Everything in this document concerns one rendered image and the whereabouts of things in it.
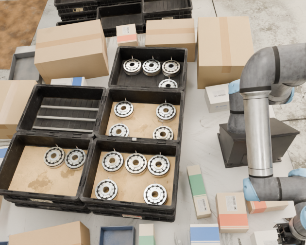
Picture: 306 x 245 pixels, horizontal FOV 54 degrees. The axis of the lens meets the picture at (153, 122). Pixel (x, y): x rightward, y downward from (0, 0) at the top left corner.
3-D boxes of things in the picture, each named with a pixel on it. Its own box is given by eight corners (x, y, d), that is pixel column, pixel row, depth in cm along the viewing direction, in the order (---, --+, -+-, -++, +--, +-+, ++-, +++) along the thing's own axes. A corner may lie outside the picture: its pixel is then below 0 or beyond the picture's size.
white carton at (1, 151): (0, 155, 166) (-9, 148, 158) (21, 152, 165) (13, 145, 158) (-8, 190, 155) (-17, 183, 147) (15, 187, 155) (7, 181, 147)
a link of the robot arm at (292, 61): (253, 83, 141) (273, 40, 89) (286, 79, 138) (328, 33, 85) (255, 108, 140) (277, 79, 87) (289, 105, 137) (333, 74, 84)
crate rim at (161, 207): (179, 145, 137) (179, 143, 135) (174, 211, 121) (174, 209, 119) (95, 139, 142) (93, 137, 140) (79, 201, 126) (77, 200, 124)
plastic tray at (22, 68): (16, 59, 205) (13, 53, 201) (45, 55, 205) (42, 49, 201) (10, 89, 191) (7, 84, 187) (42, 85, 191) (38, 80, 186)
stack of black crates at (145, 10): (187, 27, 290) (188, -15, 252) (191, 50, 273) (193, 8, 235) (146, 32, 291) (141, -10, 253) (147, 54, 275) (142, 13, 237)
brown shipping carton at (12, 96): (11, 96, 187) (-2, 80, 174) (45, 96, 185) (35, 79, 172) (-4, 139, 171) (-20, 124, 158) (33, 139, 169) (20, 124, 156)
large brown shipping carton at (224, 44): (196, 42, 200) (197, 17, 183) (242, 41, 197) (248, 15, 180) (197, 89, 179) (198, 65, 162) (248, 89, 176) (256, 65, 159)
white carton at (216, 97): (237, 91, 176) (240, 81, 168) (244, 107, 169) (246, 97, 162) (204, 96, 176) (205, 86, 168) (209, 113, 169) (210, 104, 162)
